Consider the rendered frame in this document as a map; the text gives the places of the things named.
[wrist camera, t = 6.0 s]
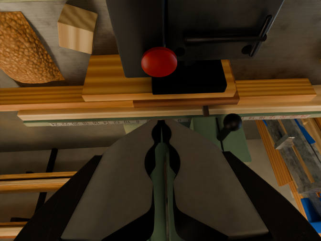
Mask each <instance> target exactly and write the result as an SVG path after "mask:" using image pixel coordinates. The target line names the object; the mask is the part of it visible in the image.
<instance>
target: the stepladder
mask: <svg viewBox="0 0 321 241"><path fill-rule="evenodd" d="M280 120H281V122H282V124H283V125H284V127H285V129H286V131H287V132H288V133H286V134H285V133H284V131H283V129H282V127H281V125H280V123H279V121H278V120H263V122H264V124H265V126H266V128H267V130H268V132H269V134H270V135H271V137H272V139H273V141H274V143H275V144H274V148H275V149H278V150H279V152H280V154H281V156H282V158H283V160H284V162H285V164H286V165H287V167H288V169H289V171H290V173H291V175H292V177H293V179H294V180H295V182H296V184H297V186H298V188H297V192H298V194H302V196H303V197H304V198H301V199H300V200H301V203H302V205H303V208H304V211H305V213H306V216H307V219H308V222H309V223H310V224H311V225H312V227H313V228H314V229H315V230H316V231H317V232H318V233H321V197H318V196H317V194H316V193H318V192H321V155H320V153H319V151H318V149H317V148H316V146H315V144H314V143H315V141H314V139H313V138H312V137H311V136H310V135H309V134H308V132H307V130H306V128H305V127H304V125H303V123H302V121H301V120H300V119H280ZM294 145H295V147H296V148H297V150H298V152H299V154H300V156H301V157H302V159H303V161H304V163H305V165H306V167H307V168H308V170H309V172H310V174H311V175H312V177H313V179H314V181H315V182H313V183H311V182H310V180H309V179H308V177H307V175H306V173H305V171H304V169H303V167H302V165H301V163H300V161H299V159H298V158H297V156H296V154H295V152H294V150H293V148H292V146H294Z"/></svg>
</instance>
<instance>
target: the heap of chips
mask: <svg viewBox="0 0 321 241"><path fill-rule="evenodd" d="M0 69H1V70H3V71H4V72H5V73H6V74H7V75H8V76H9V77H11V78H12V79H14V80H16V81H18V82H22V83H29V84H35V83H47V82H50V81H61V80H65V79H64V77H63V75H62V74H61V72H60V71H59V69H58V68H57V66H56V65H55V63H54V62H53V60H52V58H51V57H50V56H49V54H48V53H47V51H46V49H45V48H44V46H43V45H42V43H41V41H40V40H39V38H38V37H37V35H36V34H35V32H34V31H33V29H32V28H31V26H30V25H29V23H28V22H27V20H26V19H25V17H24V15H23V14H22V12H21V11H10V12H0Z"/></svg>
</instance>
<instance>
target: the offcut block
mask: <svg viewBox="0 0 321 241"><path fill-rule="evenodd" d="M97 19H98V14H97V13H94V12H91V11H87V10H84V9H81V8H78V7H75V6H72V5H69V4H66V3H65V4H64V7H63V9H62V12H61V14H60V17H59V19H58V22H57V25H58V36H59V45H60V46H61V47H65V48H69V49H73V50H77V51H80V52H84V53H88V54H92V51H93V47H94V43H95V39H96V29H97Z"/></svg>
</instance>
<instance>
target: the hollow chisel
mask: <svg viewBox="0 0 321 241"><path fill-rule="evenodd" d="M202 111H203V117H209V116H210V115H209V109H208V106H202Z"/></svg>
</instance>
